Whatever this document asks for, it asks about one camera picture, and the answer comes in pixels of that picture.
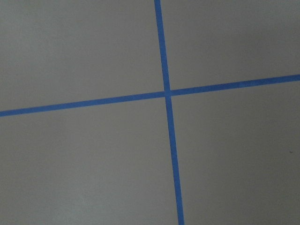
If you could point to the crossing blue tape strip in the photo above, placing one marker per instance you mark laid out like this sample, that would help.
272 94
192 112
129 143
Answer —
152 95

